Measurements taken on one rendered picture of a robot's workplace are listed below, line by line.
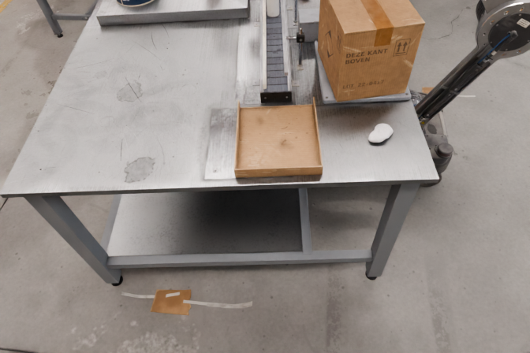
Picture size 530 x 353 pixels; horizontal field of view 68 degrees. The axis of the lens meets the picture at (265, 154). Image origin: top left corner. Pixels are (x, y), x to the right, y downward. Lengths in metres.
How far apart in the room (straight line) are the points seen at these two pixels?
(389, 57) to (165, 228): 1.19
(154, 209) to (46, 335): 0.70
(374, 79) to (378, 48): 0.12
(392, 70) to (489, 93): 1.64
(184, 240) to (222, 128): 0.66
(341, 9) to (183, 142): 0.65
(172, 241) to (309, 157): 0.85
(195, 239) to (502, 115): 1.97
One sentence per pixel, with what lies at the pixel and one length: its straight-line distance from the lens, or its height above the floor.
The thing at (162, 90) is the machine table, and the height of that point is 0.83.
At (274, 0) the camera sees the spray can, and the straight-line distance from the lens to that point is 1.69.
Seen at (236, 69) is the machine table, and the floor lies 0.83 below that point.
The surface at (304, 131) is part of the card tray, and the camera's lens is 1.29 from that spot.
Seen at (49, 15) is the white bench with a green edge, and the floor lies 0.20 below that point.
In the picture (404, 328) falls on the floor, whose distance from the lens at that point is 1.91.
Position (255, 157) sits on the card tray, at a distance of 1.22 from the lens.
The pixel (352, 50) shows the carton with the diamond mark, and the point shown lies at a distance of 1.24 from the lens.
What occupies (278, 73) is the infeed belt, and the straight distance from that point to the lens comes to 1.43.
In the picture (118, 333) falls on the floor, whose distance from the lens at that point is 1.99.
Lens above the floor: 1.78
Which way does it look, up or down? 50 degrees down
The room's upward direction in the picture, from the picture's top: 5 degrees counter-clockwise
